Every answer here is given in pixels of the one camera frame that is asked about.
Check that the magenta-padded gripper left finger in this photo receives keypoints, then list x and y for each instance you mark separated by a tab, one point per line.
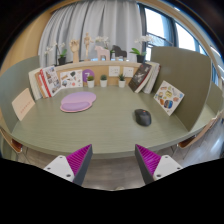
58	166

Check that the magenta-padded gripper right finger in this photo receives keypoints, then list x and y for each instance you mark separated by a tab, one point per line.
166	166

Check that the black computer mouse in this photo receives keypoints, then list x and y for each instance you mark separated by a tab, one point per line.
143	117

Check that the purple mouse pad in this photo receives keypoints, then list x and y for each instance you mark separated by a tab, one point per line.
78	100

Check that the wooden chair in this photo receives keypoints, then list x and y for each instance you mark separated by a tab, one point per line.
15	145
190	141

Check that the colourful sticker sheet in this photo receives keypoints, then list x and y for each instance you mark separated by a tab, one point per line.
168	96

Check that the beige card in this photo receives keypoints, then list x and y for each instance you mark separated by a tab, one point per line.
22	104

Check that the brown book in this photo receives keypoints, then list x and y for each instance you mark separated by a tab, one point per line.
39	85

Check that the thick white book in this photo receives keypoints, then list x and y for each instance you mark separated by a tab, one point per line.
32	85

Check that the red and white magazine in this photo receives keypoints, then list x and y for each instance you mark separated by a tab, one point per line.
51	80

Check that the white sticker sheet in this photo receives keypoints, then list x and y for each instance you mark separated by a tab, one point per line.
71	79

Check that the succulent in white pot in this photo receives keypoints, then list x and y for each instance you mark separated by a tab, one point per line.
122	83
103	83
90	84

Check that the white books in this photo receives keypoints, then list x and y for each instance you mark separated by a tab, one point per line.
153	78

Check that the black book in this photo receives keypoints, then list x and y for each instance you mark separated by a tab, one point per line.
140	76

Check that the purple round number sticker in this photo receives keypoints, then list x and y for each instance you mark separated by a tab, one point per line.
87	73

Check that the white orchid in black pot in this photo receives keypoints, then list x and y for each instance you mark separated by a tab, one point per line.
140	58
62	60
102	39

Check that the wooden hand model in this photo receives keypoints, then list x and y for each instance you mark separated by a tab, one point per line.
75	50

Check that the pink wooden horse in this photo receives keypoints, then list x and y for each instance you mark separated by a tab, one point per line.
101	52

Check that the black wooden horse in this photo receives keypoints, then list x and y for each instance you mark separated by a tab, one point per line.
119	52

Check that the wooden mannequin figure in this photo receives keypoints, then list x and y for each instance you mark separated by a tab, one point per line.
87	43

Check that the grey curtain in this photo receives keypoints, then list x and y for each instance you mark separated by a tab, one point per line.
100	20

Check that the white wall socket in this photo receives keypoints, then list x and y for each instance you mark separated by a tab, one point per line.
114	71
128	72

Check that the window with dark frame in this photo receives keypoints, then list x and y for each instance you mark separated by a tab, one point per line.
156	26

